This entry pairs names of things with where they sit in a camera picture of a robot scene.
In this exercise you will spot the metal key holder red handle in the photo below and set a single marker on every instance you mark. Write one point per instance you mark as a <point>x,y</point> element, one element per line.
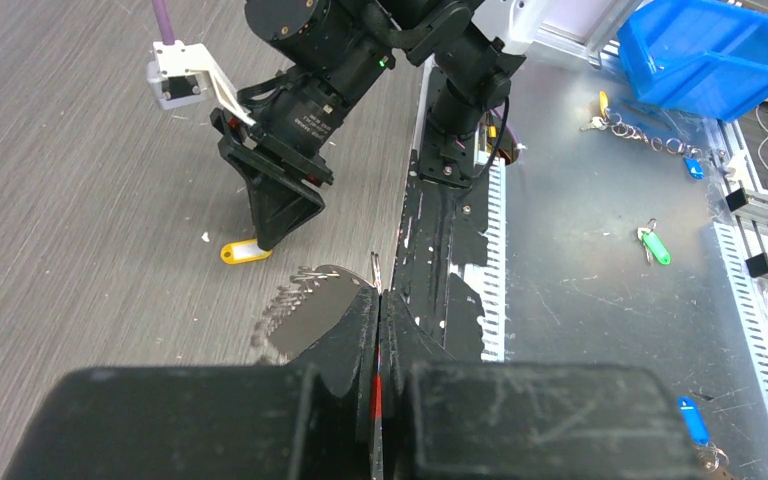
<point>311,311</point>

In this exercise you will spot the key chain blue tag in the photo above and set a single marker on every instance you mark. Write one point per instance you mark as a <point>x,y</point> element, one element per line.
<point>632,120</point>

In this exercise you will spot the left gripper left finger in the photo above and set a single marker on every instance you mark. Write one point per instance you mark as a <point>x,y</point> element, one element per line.
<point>184,422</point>

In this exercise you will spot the blue plastic bin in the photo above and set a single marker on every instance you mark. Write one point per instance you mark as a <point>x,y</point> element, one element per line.
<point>702,57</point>

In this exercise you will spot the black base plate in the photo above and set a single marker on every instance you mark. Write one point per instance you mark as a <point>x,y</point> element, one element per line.
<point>441,233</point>

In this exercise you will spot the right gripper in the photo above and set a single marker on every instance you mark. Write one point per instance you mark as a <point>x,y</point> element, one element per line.
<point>295,114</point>

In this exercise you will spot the green tag key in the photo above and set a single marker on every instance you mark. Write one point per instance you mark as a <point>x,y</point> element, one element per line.
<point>654,248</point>

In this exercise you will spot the blue tag key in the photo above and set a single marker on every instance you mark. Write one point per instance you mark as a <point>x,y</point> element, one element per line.
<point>710,456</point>

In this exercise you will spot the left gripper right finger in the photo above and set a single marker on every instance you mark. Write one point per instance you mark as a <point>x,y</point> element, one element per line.
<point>451,419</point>

